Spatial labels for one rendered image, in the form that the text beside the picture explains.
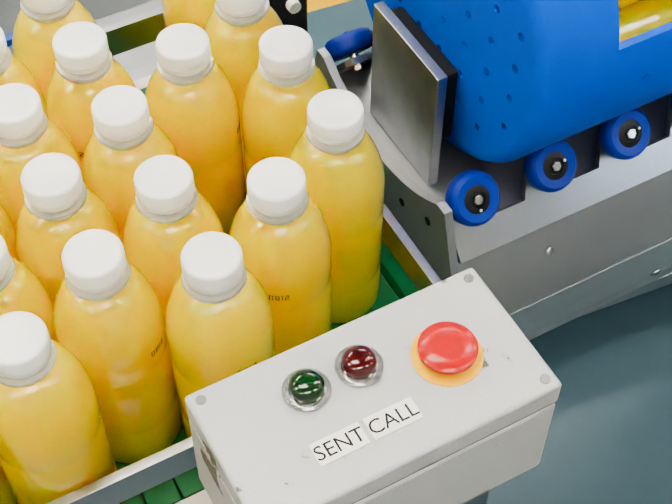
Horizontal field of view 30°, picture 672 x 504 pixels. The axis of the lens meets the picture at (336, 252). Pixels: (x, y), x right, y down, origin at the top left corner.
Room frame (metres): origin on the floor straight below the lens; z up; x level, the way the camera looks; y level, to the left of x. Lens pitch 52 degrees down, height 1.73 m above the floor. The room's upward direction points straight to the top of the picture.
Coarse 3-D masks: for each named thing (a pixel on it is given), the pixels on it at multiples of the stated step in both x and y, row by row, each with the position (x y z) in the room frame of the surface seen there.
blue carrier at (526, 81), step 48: (384, 0) 0.81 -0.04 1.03; (432, 0) 0.74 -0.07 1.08; (480, 0) 0.69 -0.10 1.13; (528, 0) 0.65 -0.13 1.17; (576, 0) 0.65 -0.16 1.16; (480, 48) 0.69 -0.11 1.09; (528, 48) 0.64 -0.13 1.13; (576, 48) 0.64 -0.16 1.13; (624, 48) 0.66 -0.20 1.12; (480, 96) 0.68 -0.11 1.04; (528, 96) 0.63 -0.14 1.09; (576, 96) 0.63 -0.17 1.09; (624, 96) 0.66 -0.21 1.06; (480, 144) 0.67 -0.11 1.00; (528, 144) 0.63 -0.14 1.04
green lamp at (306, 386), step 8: (296, 376) 0.39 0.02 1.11; (304, 376) 0.39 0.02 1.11; (312, 376) 0.39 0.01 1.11; (320, 376) 0.39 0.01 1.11; (288, 384) 0.38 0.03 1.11; (296, 384) 0.38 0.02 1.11; (304, 384) 0.38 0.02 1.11; (312, 384) 0.38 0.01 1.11; (320, 384) 0.38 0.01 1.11; (288, 392) 0.38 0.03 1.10; (296, 392) 0.38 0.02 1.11; (304, 392) 0.38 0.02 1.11; (312, 392) 0.38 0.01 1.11; (320, 392) 0.38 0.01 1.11; (296, 400) 0.37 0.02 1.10; (304, 400) 0.37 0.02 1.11; (312, 400) 0.37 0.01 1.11
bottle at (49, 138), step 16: (48, 128) 0.61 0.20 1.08; (0, 144) 0.59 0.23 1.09; (16, 144) 0.59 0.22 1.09; (32, 144) 0.59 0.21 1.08; (48, 144) 0.60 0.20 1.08; (64, 144) 0.61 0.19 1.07; (0, 160) 0.58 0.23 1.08; (16, 160) 0.58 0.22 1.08; (0, 176) 0.58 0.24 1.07; (16, 176) 0.58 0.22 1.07; (0, 192) 0.58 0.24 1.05; (16, 192) 0.57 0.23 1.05; (16, 208) 0.57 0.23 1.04
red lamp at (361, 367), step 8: (360, 344) 0.41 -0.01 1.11; (344, 352) 0.40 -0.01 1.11; (352, 352) 0.40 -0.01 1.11; (360, 352) 0.40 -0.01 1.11; (368, 352) 0.40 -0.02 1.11; (344, 360) 0.40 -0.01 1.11; (352, 360) 0.40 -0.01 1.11; (360, 360) 0.40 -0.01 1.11; (368, 360) 0.40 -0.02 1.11; (376, 360) 0.40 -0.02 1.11; (344, 368) 0.39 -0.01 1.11; (352, 368) 0.39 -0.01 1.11; (360, 368) 0.39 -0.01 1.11; (368, 368) 0.39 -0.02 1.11; (376, 368) 0.40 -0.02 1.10; (352, 376) 0.39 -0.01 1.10; (360, 376) 0.39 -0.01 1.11; (368, 376) 0.39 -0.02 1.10
